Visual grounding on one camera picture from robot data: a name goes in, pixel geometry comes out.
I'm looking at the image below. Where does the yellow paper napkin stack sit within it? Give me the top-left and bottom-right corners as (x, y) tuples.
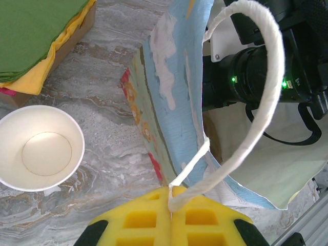
(0, 0), (97, 96)

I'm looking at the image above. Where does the green paper napkin stack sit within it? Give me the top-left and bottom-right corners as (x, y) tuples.
(0, 0), (97, 83)

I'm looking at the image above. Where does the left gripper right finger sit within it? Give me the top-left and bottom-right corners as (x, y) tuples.
(170, 186), (270, 246)

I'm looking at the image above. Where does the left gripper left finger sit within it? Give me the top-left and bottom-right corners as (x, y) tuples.
(73, 186), (172, 246)

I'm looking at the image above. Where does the painted paper gift bag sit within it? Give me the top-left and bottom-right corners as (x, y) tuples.
(119, 0), (328, 214)

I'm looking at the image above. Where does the pink paper napkin stack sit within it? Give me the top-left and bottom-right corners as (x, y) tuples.
(0, 87), (17, 97)

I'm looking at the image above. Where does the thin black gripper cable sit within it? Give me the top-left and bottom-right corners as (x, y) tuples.
(244, 102), (323, 146)

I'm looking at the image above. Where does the cardboard napkin box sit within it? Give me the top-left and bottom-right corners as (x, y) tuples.
(0, 2), (97, 108)

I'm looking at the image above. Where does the brown paper cup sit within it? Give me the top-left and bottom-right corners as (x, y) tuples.
(0, 105), (86, 193)

